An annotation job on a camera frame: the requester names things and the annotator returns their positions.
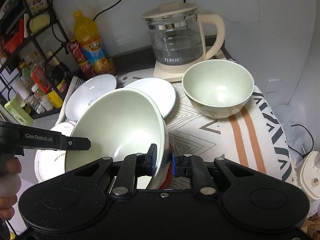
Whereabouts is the red drink can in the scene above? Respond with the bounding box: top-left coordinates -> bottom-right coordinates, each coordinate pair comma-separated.
78,60 -> 95,79
68,38 -> 87,64

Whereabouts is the patterned table cloth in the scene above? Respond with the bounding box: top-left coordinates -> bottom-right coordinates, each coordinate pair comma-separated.
56,58 -> 293,190

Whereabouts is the green paper box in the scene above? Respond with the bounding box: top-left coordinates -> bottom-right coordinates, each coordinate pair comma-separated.
4,94 -> 34,126

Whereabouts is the white plate Bakery print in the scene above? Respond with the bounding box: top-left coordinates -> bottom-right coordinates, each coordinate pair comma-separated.
125,77 -> 176,118

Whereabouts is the pale green bowl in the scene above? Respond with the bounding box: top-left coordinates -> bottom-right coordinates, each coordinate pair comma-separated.
181,60 -> 255,119
65,88 -> 170,189

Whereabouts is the large flower pattern plate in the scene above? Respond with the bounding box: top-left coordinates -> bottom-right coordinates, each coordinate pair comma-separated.
34,122 -> 74,183

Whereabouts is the orange juice bottle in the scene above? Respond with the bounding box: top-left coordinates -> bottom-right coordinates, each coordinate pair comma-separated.
73,10 -> 116,75

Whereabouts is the glass electric kettle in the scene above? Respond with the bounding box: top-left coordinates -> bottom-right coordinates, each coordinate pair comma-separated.
142,2 -> 226,66

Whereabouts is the person's left hand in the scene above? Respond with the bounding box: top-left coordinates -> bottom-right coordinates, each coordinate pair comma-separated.
1,157 -> 22,220

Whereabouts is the red drink can lower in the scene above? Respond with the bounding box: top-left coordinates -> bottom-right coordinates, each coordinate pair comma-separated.
78,60 -> 95,79

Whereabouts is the white plate Sweet print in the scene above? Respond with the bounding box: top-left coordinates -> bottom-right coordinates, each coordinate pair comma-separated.
65,74 -> 117,121

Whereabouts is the red drink can upper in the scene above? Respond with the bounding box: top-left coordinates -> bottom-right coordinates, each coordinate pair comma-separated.
68,38 -> 87,64

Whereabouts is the red bowl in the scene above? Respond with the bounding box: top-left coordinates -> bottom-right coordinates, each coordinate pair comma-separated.
159,155 -> 172,190

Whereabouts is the soy sauce bottle red handle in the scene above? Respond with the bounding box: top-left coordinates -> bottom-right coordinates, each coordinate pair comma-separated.
31,50 -> 72,110

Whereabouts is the black metal rack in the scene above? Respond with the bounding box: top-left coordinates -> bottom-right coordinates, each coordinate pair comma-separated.
0,0 -> 75,119

